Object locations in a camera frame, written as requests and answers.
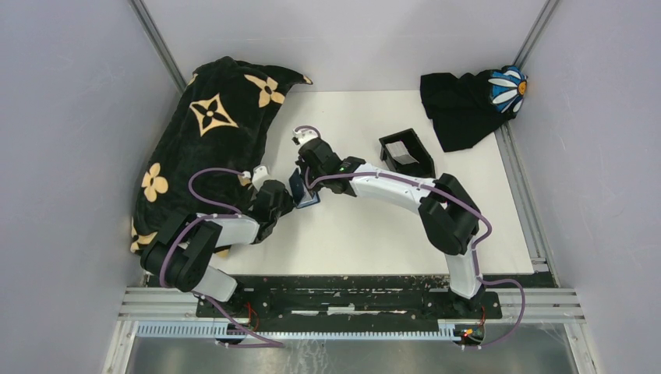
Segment blue leather card holder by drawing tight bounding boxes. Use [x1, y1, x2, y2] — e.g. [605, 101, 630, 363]
[288, 168, 320, 209]

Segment black card tray stand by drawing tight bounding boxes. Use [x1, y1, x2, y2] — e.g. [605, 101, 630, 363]
[379, 129, 437, 178]

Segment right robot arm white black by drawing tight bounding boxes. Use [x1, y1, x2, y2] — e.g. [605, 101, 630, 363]
[292, 132, 492, 318]

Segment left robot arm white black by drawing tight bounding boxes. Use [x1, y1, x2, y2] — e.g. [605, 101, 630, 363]
[140, 179, 295, 317]

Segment stack of credit cards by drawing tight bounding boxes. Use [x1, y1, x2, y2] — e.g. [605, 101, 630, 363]
[386, 141, 418, 165]

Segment black blanket with beige flowers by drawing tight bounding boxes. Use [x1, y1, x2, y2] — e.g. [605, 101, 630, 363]
[130, 56, 312, 254]

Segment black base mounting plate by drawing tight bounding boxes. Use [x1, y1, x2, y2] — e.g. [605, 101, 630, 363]
[220, 288, 504, 333]

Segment black cloth with blue flower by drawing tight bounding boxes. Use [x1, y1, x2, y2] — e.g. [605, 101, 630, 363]
[419, 65, 528, 153]

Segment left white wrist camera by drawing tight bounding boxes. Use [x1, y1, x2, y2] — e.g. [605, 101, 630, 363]
[241, 165, 271, 190]

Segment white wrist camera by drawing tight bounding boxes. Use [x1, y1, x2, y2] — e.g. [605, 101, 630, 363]
[292, 125, 320, 146]
[241, 165, 271, 190]

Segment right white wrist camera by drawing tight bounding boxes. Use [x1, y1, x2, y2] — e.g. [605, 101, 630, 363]
[292, 125, 320, 146]

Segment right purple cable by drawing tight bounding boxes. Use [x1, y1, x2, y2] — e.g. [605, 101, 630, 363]
[293, 125, 527, 350]

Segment purple cable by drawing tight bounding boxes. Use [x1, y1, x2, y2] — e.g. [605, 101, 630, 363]
[157, 167, 286, 349]
[293, 125, 527, 350]

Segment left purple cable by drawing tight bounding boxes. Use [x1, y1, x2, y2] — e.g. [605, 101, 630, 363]
[157, 167, 286, 349]

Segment aluminium frame rails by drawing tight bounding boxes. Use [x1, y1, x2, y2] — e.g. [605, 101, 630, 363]
[101, 250, 592, 373]

